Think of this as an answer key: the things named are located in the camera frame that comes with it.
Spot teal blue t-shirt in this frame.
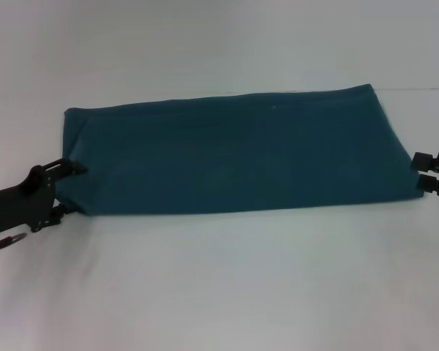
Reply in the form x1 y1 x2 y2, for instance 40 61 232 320
53 83 426 217

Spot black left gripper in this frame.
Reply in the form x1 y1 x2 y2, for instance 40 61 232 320
0 157 89 233

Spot dark red cable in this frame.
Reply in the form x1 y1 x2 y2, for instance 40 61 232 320
0 231 31 254

